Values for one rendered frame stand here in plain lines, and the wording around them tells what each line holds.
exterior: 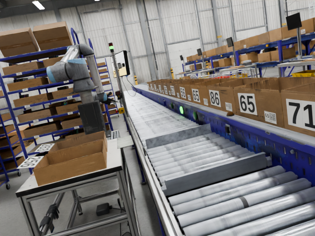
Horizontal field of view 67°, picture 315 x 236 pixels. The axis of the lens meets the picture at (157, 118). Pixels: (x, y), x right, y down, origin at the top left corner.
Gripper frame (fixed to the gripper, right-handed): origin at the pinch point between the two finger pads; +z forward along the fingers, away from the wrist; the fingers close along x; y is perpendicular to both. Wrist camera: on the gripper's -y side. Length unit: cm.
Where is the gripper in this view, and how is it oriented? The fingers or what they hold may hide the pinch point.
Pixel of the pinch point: (118, 101)
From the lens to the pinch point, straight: 300.0
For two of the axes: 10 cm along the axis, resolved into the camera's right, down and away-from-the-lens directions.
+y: -3.1, 9.5, 0.9
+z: 9.3, 2.8, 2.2
